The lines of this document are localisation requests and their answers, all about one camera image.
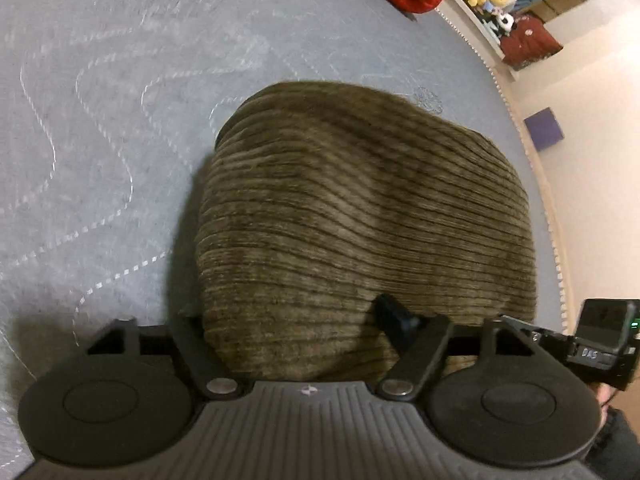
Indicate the grey quilted mattress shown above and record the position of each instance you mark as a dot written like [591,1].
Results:
[100,135]

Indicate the panda plush toy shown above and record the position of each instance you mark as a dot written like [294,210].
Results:
[504,24]

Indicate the purple box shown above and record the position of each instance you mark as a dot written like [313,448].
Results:
[544,129]

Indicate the person's right forearm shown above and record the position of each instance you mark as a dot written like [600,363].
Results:
[617,440]

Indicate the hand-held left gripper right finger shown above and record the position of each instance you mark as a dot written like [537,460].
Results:
[397,322]

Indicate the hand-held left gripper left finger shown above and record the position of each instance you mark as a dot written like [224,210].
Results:
[192,345]

